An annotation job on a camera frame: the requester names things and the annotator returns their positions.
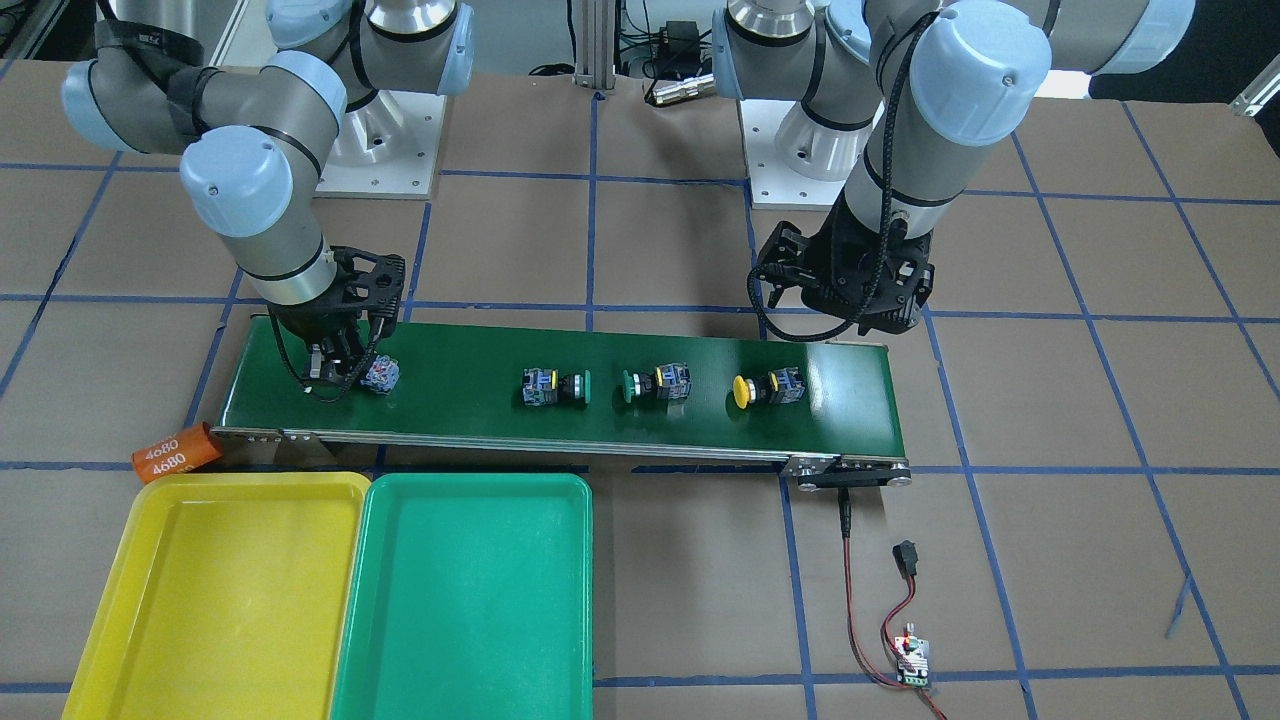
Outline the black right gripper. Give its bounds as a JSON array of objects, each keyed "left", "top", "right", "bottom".
[{"left": 268, "top": 246, "right": 406, "bottom": 397}]

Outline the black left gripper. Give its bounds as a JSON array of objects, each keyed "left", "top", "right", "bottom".
[{"left": 750, "top": 199, "right": 934, "bottom": 334}]

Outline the yellow push button switch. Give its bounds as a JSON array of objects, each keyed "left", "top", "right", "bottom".
[{"left": 731, "top": 366, "right": 806, "bottom": 410}]

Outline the orange cylinder marked 4680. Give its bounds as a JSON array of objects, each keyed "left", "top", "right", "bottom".
[{"left": 131, "top": 421, "right": 224, "bottom": 486}]

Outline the green push button switch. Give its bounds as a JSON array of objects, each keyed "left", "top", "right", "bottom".
[{"left": 622, "top": 363, "right": 692, "bottom": 404}]

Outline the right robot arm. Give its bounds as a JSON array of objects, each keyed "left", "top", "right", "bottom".
[{"left": 61, "top": 1, "right": 474, "bottom": 402}]

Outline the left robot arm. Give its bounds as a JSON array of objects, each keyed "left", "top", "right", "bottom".
[{"left": 712, "top": 1, "right": 1196, "bottom": 334}]

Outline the green conveyor belt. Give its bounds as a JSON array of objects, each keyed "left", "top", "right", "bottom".
[{"left": 215, "top": 316, "right": 911, "bottom": 488}]

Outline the silver metal connector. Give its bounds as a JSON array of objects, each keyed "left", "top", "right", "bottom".
[{"left": 644, "top": 74, "right": 717, "bottom": 108}]

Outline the yellow plastic tray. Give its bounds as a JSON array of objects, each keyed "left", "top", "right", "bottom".
[{"left": 63, "top": 471, "right": 370, "bottom": 719}]

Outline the green plastic tray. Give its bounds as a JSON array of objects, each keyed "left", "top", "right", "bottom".
[{"left": 330, "top": 473, "right": 593, "bottom": 719}]

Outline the black power adapter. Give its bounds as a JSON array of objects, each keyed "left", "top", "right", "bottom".
[{"left": 657, "top": 20, "right": 701, "bottom": 61}]

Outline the small motor controller board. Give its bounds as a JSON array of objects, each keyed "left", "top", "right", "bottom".
[{"left": 891, "top": 625, "right": 932, "bottom": 691}]

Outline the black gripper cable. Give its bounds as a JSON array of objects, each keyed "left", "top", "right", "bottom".
[{"left": 746, "top": 250, "right": 861, "bottom": 343}]

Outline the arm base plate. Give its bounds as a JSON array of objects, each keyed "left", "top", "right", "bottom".
[
  {"left": 740, "top": 99, "right": 884, "bottom": 211},
  {"left": 315, "top": 91, "right": 448, "bottom": 200}
]

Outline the red black power cable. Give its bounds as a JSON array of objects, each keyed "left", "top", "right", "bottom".
[{"left": 838, "top": 488, "right": 948, "bottom": 720}]

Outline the aluminium frame post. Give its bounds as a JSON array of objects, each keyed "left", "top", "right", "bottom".
[{"left": 570, "top": 0, "right": 618, "bottom": 94}]

